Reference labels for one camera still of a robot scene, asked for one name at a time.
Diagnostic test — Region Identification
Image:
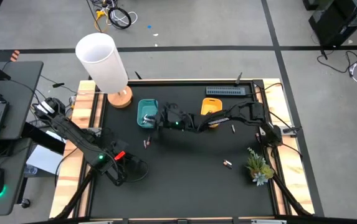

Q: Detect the white lamp with wooden base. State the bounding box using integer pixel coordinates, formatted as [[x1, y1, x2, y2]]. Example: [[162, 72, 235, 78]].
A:
[[75, 32, 134, 110]]

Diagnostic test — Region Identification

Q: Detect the black side desk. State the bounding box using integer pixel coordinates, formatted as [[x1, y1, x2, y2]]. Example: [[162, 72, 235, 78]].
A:
[[0, 60, 44, 218]]

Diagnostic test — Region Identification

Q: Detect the black computer tower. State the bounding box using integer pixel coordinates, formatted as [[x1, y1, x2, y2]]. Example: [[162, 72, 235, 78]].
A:
[[308, 0, 357, 48]]

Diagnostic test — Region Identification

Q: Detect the white box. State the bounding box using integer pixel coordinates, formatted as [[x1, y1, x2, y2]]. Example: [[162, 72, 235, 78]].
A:
[[25, 129, 64, 176]]

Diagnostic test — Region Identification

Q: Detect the black floor power cable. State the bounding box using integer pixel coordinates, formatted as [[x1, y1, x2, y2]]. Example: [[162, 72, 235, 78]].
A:
[[316, 46, 357, 74]]

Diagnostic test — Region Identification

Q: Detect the white floor cable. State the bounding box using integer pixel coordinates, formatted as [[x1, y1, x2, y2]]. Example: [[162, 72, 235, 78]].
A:
[[113, 9, 138, 27]]

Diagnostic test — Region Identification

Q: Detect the teal plastic bin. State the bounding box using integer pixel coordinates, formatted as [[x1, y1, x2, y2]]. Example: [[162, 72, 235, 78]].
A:
[[136, 98, 159, 129]]

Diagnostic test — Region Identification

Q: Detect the green succulent plant pot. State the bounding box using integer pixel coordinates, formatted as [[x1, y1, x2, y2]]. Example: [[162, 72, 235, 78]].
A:
[[245, 146, 275, 187]]

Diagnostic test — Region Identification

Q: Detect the yellow plastic bin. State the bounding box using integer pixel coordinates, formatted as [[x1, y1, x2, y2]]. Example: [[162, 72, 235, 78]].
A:
[[200, 97, 224, 129]]

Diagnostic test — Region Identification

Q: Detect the yellow floor cable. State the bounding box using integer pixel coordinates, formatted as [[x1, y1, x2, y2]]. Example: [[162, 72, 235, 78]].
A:
[[93, 8, 110, 33]]

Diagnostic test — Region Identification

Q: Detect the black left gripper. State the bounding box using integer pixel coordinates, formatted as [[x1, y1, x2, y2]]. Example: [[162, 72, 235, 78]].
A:
[[108, 140, 142, 187]]

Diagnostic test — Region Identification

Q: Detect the light wooden table board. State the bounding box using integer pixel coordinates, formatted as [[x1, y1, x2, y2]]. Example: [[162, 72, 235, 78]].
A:
[[49, 77, 316, 220]]

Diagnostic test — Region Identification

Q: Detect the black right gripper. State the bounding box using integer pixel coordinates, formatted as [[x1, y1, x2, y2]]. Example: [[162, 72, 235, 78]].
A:
[[146, 104, 186, 132]]

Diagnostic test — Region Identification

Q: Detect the black coiled floor cable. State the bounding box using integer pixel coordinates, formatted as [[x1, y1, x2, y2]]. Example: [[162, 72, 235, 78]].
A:
[[107, 6, 133, 30]]

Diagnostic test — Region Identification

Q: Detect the orange black striped block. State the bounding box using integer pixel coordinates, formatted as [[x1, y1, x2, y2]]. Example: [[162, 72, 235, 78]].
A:
[[9, 49, 21, 63]]

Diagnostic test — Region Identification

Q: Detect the black frame strut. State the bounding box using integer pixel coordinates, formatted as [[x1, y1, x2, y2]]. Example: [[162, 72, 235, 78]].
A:
[[52, 166, 97, 220], [270, 172, 313, 217]]

